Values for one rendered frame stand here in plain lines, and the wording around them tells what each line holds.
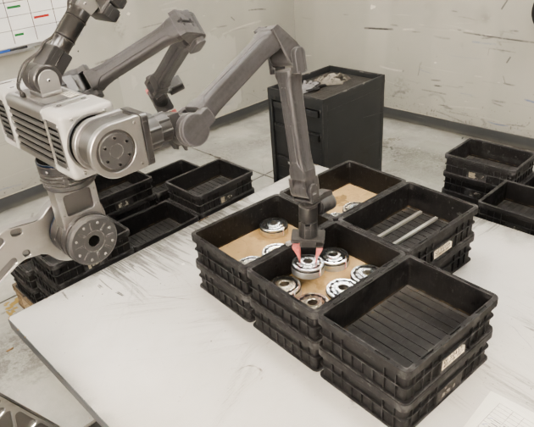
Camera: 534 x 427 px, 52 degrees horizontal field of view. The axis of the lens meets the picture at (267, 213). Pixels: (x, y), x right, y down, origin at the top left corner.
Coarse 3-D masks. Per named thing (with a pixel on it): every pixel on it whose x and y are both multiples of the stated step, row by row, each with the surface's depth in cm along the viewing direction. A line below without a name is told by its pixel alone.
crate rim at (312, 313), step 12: (324, 228) 183; (348, 228) 182; (372, 240) 175; (276, 252) 172; (252, 264) 168; (384, 264) 163; (252, 276) 164; (372, 276) 158; (264, 288) 161; (276, 288) 156; (348, 288) 154; (288, 300) 153; (336, 300) 150; (312, 312) 146
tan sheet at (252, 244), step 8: (288, 224) 207; (256, 232) 203; (288, 232) 202; (240, 240) 199; (248, 240) 199; (256, 240) 199; (264, 240) 198; (272, 240) 198; (280, 240) 197; (288, 240) 197; (224, 248) 195; (232, 248) 195; (240, 248) 194; (248, 248) 194; (256, 248) 194; (232, 256) 190; (240, 256) 190; (248, 256) 190
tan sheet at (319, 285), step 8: (352, 264) 181; (360, 264) 181; (328, 272) 178; (336, 272) 178; (344, 272) 178; (304, 280) 175; (312, 280) 175; (320, 280) 175; (328, 280) 174; (304, 288) 172; (312, 288) 172; (320, 288) 171
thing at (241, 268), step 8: (264, 200) 203; (288, 200) 202; (248, 208) 199; (232, 216) 195; (320, 216) 191; (216, 224) 191; (192, 232) 187; (192, 240) 186; (200, 240) 182; (208, 248) 180; (216, 248) 177; (280, 248) 174; (216, 256) 177; (224, 256) 173; (264, 256) 171; (232, 264) 171; (240, 264) 168; (248, 264) 168; (240, 272) 169
